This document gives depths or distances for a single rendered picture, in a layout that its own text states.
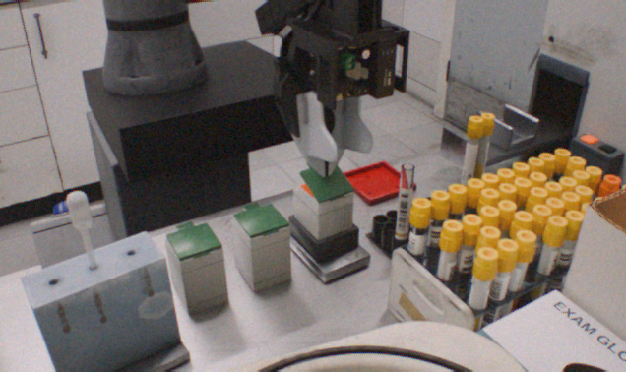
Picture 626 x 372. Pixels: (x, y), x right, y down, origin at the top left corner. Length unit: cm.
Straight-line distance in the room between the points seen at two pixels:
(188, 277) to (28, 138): 174
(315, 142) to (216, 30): 245
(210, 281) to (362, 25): 25
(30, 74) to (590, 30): 178
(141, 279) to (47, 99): 176
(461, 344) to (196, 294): 26
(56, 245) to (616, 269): 45
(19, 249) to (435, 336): 201
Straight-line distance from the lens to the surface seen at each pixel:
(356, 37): 42
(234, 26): 296
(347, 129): 52
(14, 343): 56
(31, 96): 215
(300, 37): 45
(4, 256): 226
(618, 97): 76
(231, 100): 75
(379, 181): 71
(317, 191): 53
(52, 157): 225
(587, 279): 46
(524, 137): 77
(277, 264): 54
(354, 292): 55
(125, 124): 71
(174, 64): 80
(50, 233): 55
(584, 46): 78
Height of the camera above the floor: 124
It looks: 31 degrees down
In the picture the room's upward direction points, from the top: straight up
